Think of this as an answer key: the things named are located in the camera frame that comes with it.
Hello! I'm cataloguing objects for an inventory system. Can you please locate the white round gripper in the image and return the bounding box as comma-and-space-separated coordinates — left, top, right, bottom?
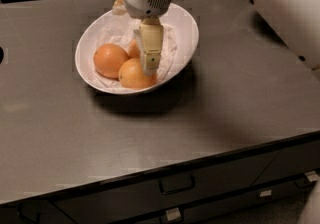
112, 0, 172, 76

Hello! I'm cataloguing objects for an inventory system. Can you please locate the orange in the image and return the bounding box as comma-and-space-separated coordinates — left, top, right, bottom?
128, 39, 140, 58
93, 43, 129, 79
118, 58, 157, 89

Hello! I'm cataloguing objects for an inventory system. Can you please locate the white oval bowl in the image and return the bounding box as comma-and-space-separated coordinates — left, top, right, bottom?
75, 4, 199, 95

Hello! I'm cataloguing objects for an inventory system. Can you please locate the white paper liner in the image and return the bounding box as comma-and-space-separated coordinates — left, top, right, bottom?
95, 14, 177, 84

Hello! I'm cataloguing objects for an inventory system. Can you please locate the small white drawer label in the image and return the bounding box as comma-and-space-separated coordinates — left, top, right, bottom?
259, 190, 272, 198

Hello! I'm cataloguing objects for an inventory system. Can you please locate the upper middle drawer handle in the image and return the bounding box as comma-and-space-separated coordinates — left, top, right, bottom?
159, 173, 196, 195

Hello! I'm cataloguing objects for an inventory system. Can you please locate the left drawer handle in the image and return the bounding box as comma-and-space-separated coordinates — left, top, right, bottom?
17, 201, 41, 224

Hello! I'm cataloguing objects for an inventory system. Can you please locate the right drawer handle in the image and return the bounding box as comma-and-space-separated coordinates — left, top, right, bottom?
294, 170, 320, 189

